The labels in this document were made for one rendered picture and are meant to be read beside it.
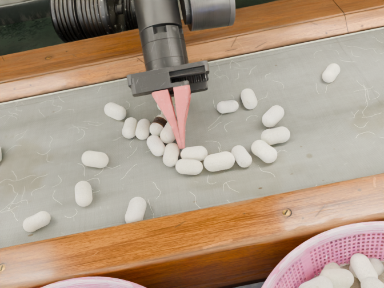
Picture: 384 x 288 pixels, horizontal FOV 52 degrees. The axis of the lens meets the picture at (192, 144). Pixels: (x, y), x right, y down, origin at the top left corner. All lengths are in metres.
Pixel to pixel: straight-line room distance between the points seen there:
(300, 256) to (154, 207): 0.18
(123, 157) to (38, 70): 0.26
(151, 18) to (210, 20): 0.08
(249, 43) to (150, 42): 0.23
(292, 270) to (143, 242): 0.15
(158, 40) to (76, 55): 0.25
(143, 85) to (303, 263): 0.27
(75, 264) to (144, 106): 0.27
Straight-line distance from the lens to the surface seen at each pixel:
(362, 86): 0.62
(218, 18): 0.53
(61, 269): 0.44
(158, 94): 0.48
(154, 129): 0.54
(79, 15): 0.88
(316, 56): 0.67
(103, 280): 0.41
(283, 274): 0.40
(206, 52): 0.67
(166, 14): 0.52
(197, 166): 0.48
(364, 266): 0.43
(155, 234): 0.42
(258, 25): 0.70
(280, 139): 0.51
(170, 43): 0.50
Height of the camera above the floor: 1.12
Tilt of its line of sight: 46 degrees down
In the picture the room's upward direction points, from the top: 12 degrees counter-clockwise
